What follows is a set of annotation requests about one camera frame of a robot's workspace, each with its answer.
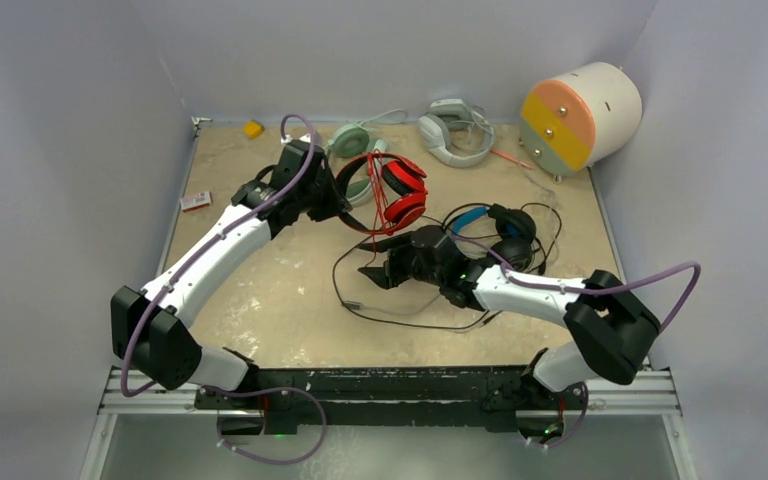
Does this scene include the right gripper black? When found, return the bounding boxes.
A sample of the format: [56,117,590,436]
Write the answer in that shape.
[357,233,444,291]

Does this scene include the black blue headphones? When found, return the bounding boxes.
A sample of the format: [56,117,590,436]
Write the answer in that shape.
[443,202,537,272]

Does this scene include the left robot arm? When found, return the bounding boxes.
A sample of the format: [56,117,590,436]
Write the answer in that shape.
[110,139,350,409]

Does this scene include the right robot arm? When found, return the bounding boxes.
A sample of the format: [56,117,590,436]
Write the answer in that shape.
[359,225,661,407]

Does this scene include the mint green headphones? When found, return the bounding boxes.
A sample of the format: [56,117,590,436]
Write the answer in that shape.
[325,123,389,207]

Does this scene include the white grey headphones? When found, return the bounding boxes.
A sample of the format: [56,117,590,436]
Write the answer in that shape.
[417,98,496,169]

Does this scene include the yellow small block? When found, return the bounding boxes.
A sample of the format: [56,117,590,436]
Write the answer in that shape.
[241,120,265,139]

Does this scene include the red white small card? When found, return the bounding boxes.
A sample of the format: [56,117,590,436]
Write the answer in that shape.
[179,191,213,212]

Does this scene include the orange pen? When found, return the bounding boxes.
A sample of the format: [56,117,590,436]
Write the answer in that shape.
[490,148,533,170]

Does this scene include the round pastel drawer cabinet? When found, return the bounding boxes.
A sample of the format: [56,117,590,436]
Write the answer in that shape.
[519,62,643,177]

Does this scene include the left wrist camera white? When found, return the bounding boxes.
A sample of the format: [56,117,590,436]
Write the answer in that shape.
[281,132,321,150]

